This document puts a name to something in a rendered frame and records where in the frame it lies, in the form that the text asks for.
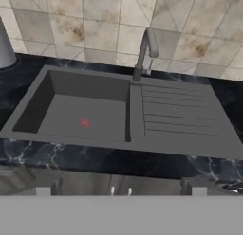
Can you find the dark grey sink with drainer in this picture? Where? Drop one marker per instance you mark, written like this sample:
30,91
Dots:
177,118

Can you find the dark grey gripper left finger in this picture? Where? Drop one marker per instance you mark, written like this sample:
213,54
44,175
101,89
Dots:
55,188

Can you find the grey curved sink tap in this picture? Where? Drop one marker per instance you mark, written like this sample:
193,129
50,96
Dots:
145,49

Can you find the grey rounded container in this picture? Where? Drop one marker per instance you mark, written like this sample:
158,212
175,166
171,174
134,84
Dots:
4,49

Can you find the grey cupboard door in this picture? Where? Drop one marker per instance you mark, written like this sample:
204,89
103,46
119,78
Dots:
85,183
155,185

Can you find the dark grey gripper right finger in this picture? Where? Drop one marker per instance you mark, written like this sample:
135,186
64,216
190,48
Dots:
186,188

